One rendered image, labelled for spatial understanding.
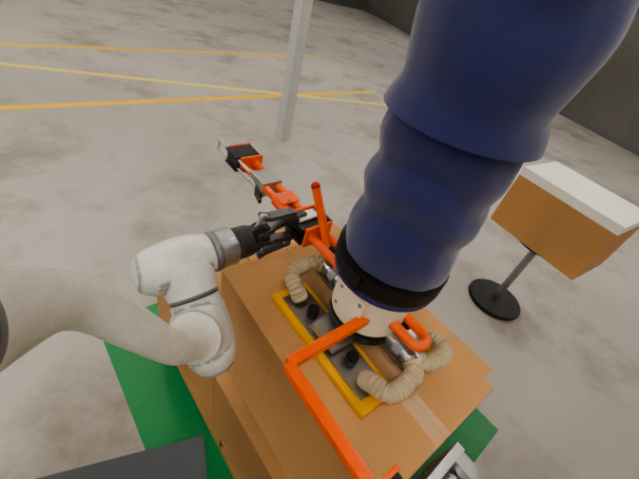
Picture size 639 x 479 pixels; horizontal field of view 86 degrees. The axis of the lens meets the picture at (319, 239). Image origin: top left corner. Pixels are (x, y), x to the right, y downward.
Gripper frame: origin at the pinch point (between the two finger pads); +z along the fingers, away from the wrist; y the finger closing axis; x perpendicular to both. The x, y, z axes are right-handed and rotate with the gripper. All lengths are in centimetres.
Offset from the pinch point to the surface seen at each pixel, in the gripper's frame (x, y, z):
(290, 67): -245, 41, 176
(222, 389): 2, 66, -22
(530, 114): 37, -45, -6
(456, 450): 64, 59, 30
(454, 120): 31, -42, -11
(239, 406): 10, 66, -20
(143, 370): -49, 120, -37
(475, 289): 14, 117, 186
